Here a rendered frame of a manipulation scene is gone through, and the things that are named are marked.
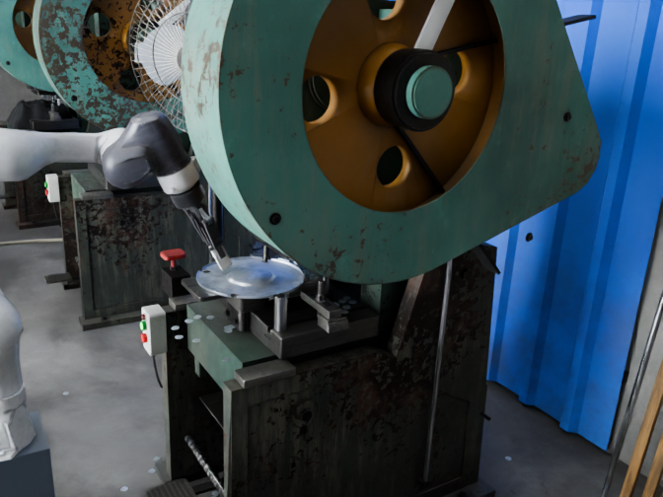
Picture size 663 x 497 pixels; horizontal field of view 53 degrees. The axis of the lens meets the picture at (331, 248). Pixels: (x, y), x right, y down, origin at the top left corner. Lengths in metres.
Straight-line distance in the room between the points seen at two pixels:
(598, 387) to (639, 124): 0.94
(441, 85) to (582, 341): 1.47
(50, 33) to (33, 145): 1.43
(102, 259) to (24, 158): 1.89
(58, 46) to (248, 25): 1.80
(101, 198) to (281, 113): 2.10
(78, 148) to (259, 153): 0.52
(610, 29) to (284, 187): 1.49
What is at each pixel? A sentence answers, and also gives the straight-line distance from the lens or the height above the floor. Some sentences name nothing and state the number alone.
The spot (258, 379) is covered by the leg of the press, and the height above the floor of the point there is 0.64.
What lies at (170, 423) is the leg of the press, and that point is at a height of 0.24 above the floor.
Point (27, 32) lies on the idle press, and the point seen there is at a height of 1.28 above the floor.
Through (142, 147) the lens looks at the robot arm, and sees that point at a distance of 1.46.
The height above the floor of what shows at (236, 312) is 0.70.
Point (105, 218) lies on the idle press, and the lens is 3.26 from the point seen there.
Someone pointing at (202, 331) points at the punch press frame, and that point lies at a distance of 1.90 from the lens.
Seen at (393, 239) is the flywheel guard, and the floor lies 1.02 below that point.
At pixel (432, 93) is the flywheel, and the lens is 1.30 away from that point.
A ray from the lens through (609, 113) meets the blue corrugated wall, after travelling 2.43.
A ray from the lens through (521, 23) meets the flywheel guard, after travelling 1.53.
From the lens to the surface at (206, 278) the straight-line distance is 1.80.
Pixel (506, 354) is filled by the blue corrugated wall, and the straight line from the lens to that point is 2.89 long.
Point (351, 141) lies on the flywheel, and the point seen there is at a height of 1.22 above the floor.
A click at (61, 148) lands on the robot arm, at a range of 1.57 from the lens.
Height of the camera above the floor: 1.46
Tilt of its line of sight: 19 degrees down
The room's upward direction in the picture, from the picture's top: 3 degrees clockwise
